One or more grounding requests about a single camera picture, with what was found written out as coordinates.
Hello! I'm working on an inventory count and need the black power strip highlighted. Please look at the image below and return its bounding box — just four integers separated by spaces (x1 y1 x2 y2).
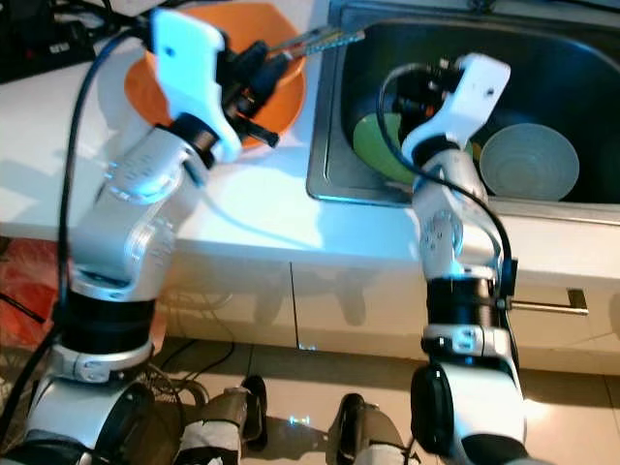
0 0 98 83

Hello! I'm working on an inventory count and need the stainless steel sink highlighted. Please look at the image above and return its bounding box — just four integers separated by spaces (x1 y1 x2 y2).
305 0 620 204

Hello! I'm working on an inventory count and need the orange plastic bag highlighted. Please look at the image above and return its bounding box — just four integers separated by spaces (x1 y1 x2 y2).
0 237 64 350

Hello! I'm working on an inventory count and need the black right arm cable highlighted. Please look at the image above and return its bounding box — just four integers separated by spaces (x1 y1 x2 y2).
383 63 516 311

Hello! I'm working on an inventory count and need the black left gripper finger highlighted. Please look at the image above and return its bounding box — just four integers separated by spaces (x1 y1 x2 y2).
250 43 299 95

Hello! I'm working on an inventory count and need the silver metal spoon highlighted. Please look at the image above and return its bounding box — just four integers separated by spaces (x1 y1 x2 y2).
276 27 367 59

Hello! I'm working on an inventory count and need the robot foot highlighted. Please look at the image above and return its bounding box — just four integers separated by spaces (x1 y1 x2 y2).
329 392 418 465
184 376 267 465

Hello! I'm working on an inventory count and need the orange plastic bowl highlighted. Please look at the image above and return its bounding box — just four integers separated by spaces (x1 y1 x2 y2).
150 0 306 117

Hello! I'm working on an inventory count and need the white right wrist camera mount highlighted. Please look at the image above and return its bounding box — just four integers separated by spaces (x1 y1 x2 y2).
402 53 512 166

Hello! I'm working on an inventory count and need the grey bowl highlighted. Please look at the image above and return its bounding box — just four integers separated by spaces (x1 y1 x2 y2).
480 123 579 202

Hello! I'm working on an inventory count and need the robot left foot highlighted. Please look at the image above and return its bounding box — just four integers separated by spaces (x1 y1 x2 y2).
184 376 267 465

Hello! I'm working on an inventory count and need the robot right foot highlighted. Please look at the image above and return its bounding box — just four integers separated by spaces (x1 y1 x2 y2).
329 392 418 465

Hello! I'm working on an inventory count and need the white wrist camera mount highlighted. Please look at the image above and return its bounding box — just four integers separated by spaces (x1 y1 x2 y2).
402 53 512 166
152 8 243 164

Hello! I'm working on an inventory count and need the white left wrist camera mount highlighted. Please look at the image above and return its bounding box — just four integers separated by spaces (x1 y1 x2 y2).
152 8 243 164

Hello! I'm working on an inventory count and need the white kitchen cabinet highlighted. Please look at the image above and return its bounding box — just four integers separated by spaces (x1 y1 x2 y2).
0 237 620 374

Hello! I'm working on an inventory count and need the green plate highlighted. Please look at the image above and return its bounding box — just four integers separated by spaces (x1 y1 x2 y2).
354 111 422 185

